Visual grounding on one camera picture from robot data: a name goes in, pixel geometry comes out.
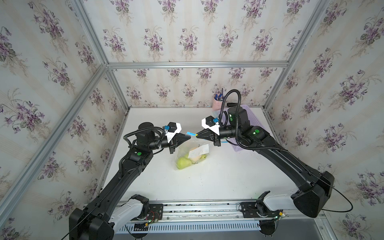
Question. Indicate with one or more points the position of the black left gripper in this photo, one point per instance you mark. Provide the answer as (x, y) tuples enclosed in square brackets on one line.
[(180, 139)]

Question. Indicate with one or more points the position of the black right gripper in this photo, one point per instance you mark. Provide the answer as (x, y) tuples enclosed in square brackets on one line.
[(206, 133)]

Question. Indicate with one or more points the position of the clear zip-top bag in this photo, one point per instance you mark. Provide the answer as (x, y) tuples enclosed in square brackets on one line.
[(183, 149)]

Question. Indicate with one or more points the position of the green pear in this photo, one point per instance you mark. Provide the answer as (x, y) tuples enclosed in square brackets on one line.
[(183, 163)]

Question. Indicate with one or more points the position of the beige pear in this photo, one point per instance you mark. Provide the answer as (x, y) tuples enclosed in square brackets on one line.
[(195, 154)]

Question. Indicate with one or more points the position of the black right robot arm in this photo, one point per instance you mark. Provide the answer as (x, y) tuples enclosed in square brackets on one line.
[(314, 187)]

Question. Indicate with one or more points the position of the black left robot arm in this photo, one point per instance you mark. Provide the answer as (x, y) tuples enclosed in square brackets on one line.
[(120, 186)]

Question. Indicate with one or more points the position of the pink metal pen cup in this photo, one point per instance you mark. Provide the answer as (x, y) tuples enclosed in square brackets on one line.
[(217, 104)]

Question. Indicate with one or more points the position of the purple perforated plastic basket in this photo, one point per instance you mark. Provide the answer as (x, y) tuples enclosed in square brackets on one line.
[(247, 134)]

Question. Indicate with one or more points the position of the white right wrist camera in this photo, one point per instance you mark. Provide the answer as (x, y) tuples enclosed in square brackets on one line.
[(212, 124)]

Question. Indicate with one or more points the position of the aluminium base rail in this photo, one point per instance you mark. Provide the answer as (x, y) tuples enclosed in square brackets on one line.
[(216, 211)]

